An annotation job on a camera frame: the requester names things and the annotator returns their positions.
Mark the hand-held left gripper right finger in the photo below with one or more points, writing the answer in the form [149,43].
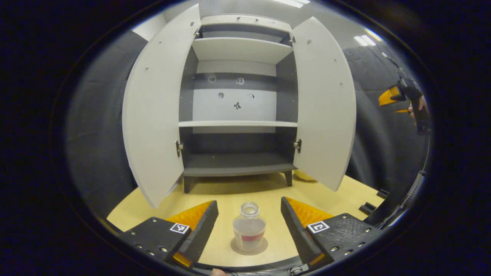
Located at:
[297,230]

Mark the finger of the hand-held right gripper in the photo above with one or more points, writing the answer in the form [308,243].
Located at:
[388,96]
[401,111]

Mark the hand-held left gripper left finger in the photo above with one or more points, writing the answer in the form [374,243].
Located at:
[199,234]

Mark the round brown coaster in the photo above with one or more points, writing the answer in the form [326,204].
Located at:
[263,247]

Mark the clear bottle with red label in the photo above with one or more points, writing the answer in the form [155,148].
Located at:
[249,230]

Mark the white cabinet door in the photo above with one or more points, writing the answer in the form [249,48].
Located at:
[326,103]
[157,107]

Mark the grey and white cabinet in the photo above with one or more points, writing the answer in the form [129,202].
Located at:
[238,50]

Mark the white cabinet drawer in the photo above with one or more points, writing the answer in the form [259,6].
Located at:
[245,23]

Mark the rectangular ceiling light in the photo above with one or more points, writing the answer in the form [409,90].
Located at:
[364,40]

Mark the small black block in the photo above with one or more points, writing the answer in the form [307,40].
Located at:
[383,193]
[368,208]

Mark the large ceiling light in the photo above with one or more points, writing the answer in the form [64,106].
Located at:
[291,2]

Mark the black backdrop cloth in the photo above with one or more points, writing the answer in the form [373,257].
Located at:
[96,115]

